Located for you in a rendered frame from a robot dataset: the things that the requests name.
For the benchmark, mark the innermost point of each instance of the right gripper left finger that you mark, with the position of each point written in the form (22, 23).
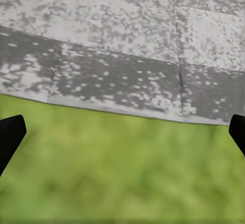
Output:
(12, 132)

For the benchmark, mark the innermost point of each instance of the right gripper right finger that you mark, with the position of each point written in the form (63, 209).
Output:
(237, 131)

